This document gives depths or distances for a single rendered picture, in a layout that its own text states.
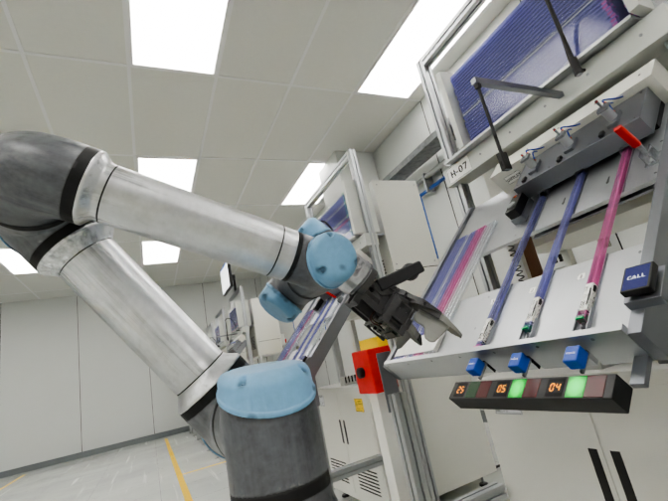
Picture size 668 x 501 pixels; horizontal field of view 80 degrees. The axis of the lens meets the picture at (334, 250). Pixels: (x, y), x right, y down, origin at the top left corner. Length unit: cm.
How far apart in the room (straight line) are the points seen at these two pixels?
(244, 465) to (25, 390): 894
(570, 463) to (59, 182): 121
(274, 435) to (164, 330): 23
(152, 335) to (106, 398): 857
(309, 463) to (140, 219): 34
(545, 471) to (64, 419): 861
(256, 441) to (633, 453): 87
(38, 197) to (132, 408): 867
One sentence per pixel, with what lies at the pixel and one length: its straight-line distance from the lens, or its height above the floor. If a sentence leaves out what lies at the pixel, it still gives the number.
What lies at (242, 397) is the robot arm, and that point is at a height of 75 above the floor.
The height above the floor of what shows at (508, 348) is 72.
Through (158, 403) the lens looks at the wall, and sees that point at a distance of 915.
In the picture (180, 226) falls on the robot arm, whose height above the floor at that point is 96.
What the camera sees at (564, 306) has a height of 78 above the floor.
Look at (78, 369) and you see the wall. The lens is 926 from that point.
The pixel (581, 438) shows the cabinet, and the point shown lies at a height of 47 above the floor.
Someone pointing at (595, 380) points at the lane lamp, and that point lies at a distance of 71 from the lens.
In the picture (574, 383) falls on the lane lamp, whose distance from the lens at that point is 73.
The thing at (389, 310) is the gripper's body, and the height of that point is 83.
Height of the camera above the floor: 77
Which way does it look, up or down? 15 degrees up
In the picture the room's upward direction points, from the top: 12 degrees counter-clockwise
